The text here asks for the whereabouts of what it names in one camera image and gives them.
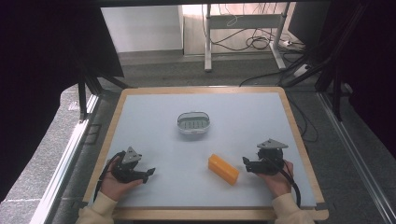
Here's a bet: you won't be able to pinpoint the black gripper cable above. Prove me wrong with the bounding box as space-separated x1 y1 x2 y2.
262 155 302 208
92 150 127 203

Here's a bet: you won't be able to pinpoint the white panel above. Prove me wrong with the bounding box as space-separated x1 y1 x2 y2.
100 5 185 54

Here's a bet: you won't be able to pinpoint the person's left hand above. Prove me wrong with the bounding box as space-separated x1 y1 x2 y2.
99 156 145 203

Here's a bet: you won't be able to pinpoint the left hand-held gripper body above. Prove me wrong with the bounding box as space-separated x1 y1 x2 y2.
110 146 148 184

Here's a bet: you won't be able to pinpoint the dark curtain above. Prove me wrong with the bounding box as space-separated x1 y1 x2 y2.
0 0 125 203
320 0 396 160

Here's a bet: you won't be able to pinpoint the orange soap bar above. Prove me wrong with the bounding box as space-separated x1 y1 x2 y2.
207 153 240 187

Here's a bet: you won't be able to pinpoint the white power strip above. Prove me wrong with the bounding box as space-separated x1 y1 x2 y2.
292 63 312 78

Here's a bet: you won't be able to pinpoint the black metal stand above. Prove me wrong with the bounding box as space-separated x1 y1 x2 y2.
73 59 132 124
279 3 368 122

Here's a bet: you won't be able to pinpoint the grey oval soap dish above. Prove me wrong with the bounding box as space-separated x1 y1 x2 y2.
177 111 211 135

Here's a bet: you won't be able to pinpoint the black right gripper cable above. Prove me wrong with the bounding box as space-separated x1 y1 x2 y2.
262 155 302 208

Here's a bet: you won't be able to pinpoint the aluminium rail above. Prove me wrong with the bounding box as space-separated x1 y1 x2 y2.
317 91 396 224
29 92 101 224

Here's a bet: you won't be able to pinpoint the black floor cables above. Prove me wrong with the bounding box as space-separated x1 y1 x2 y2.
202 3 320 144

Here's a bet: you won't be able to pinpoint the person's right hand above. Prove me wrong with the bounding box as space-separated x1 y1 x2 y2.
256 160 295 199

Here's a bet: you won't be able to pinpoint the white metal desk frame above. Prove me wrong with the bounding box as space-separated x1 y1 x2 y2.
204 2 292 73

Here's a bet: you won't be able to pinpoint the black monitor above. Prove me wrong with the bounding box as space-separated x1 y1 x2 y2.
287 1 332 48

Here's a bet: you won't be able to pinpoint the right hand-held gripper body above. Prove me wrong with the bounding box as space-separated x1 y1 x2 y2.
255 138 290 176

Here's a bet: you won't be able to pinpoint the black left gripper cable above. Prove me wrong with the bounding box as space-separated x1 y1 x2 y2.
92 150 127 203

